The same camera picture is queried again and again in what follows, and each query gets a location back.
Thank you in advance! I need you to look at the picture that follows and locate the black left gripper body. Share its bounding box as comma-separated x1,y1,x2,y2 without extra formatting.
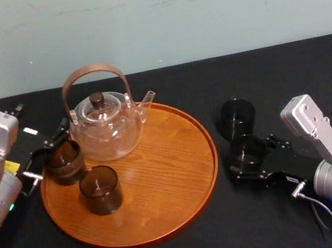
0,121,62,199

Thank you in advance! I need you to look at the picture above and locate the right gripper cable with plug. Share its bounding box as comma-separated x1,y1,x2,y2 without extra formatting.
288,175,332,237

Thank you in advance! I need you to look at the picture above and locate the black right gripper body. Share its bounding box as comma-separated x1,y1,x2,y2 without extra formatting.
255,140,323,192

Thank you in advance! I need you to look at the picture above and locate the round wooden tray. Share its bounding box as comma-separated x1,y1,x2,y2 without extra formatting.
28,90,231,248

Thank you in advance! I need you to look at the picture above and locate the glass teapot with wooden handle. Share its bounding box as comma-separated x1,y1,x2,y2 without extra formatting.
57,54,167,168

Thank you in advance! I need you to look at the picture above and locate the gripper cable with plug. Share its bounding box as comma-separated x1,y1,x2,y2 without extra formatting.
21,169,43,197
288,175,332,237

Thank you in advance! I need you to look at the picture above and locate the smoky glass cup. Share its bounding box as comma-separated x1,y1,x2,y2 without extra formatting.
41,137,89,189
75,163,126,219
218,95,260,141
227,132,272,178

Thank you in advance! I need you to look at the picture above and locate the left gripper cable with plug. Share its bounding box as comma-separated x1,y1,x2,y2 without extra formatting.
21,169,43,197

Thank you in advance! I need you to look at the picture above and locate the glass lid with brown knob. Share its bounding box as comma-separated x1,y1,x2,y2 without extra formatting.
79,89,121,126

